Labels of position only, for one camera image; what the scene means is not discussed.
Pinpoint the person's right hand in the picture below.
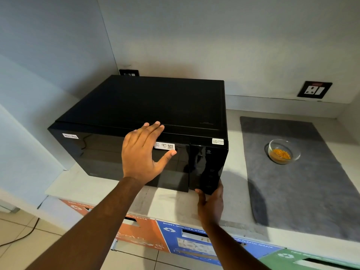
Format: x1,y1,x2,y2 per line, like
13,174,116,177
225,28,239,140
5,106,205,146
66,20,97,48
195,179,224,225

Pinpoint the person's left hand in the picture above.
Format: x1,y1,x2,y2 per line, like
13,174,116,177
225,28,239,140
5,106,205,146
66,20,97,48
121,121,177,185

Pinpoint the black microwave oven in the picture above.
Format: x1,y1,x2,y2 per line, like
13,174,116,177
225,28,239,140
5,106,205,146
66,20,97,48
47,75,229,195

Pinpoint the person's left forearm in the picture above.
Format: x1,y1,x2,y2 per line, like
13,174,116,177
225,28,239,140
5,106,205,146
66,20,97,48
27,177,146,270

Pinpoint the person's right forearm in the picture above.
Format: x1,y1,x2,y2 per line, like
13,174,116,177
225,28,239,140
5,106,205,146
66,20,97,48
201,220,271,270

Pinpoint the blue recycling bin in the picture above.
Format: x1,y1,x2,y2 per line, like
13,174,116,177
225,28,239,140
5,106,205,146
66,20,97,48
156,220,283,266

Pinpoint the orange recycling bin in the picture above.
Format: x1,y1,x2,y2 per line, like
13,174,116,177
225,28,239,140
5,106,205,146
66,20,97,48
60,199,170,253

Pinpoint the orange shredded food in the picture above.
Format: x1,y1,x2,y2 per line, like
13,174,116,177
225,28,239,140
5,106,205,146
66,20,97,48
271,149,291,161

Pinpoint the grey felt mat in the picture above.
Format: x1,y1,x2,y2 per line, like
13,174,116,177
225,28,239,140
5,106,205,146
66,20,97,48
240,116,360,243

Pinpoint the small glass bowl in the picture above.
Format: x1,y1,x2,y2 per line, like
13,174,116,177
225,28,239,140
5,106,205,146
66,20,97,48
268,139,301,165

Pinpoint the green recycling bin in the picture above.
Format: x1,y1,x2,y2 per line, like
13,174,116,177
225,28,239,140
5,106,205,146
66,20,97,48
259,249,360,270

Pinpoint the black floor cable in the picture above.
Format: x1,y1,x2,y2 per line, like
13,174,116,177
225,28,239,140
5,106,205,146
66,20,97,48
0,218,40,247

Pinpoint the black wall socket with switch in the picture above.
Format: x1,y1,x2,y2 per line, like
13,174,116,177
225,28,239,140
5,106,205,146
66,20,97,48
297,81,333,99

